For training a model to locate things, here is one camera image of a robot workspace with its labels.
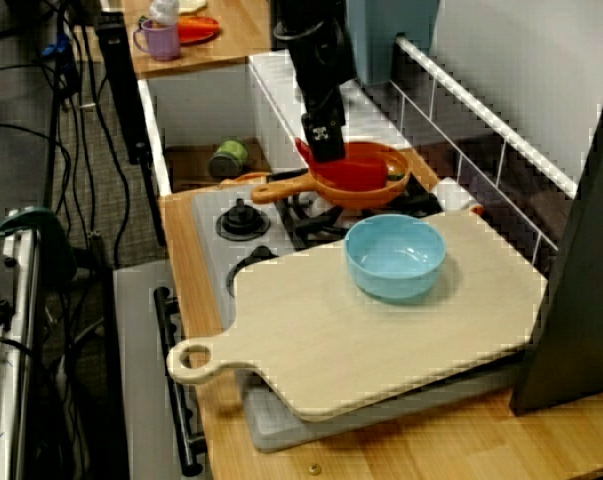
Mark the cream plate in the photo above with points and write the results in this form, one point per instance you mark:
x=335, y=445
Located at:
x=191, y=5

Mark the white crumpled item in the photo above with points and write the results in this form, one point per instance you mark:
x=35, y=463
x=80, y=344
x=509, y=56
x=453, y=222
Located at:
x=163, y=11

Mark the pale wooden cutting board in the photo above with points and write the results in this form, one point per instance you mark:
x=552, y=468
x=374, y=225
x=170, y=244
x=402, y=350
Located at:
x=356, y=340

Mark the white toy sink unit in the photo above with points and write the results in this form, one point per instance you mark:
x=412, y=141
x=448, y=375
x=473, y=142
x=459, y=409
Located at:
x=206, y=105

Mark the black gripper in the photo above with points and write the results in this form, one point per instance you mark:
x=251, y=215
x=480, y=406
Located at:
x=323, y=70

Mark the green toy can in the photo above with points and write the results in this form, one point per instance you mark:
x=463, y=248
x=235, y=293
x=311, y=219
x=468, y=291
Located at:
x=228, y=157

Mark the black stove knob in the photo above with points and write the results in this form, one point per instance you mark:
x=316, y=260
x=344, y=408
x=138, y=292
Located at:
x=253, y=257
x=242, y=222

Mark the black upright post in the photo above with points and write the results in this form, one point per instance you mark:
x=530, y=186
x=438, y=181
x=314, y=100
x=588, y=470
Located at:
x=116, y=75

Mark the orange toy frying pan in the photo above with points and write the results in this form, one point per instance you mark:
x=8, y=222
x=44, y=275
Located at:
x=376, y=197

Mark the white toy oven cabinet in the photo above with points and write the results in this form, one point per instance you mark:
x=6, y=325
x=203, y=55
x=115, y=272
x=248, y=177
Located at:
x=141, y=350

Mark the purple plastic cup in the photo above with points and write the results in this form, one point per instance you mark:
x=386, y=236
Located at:
x=161, y=42

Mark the wooden side table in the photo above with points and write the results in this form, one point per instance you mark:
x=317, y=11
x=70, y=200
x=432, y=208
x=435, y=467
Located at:
x=231, y=45

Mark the small white toy container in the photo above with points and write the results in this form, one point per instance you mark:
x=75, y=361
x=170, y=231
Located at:
x=453, y=197

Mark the wooden countertop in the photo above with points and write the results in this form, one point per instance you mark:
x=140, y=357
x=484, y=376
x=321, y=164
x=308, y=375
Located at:
x=181, y=250

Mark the orange plastic plate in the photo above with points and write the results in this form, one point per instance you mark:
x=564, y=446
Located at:
x=198, y=30

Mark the red toy chili pepper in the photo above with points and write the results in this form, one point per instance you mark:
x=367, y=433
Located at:
x=361, y=172

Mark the black burner grate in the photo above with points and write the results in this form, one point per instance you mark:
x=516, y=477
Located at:
x=306, y=225

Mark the aluminium frame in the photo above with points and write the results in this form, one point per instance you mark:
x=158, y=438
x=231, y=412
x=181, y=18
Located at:
x=6, y=375

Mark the grey toy stove top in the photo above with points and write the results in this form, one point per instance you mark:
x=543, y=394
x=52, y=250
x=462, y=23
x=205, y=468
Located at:
x=206, y=215

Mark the dark upright panel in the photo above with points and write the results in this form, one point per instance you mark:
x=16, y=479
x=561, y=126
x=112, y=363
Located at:
x=581, y=275

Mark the small brass screw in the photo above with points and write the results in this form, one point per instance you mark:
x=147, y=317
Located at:
x=314, y=469

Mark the light blue plastic bowl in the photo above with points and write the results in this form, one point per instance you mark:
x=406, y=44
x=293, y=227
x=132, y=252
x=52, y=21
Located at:
x=391, y=285

